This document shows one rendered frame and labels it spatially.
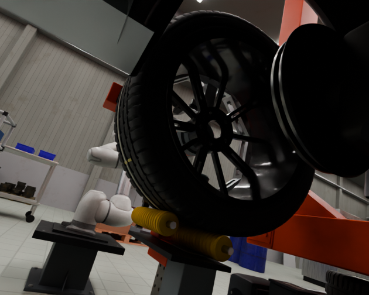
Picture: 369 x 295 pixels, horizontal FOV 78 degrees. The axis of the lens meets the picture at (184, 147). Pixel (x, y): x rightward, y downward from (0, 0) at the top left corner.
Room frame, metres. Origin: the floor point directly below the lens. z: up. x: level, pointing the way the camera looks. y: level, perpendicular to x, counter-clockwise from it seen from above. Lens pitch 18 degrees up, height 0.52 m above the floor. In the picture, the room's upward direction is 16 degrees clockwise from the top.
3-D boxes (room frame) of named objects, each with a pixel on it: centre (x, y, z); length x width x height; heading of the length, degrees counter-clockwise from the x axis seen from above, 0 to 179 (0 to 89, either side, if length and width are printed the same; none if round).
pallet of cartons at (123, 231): (4.46, 0.78, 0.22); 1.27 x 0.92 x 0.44; 127
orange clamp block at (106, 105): (0.70, 0.25, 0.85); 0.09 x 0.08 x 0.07; 114
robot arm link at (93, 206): (1.65, 0.50, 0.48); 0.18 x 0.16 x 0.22; 121
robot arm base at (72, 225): (1.64, 0.53, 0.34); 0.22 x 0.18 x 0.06; 106
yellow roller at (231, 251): (0.67, -0.10, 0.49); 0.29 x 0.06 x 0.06; 24
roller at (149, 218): (0.69, 0.04, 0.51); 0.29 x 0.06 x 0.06; 24
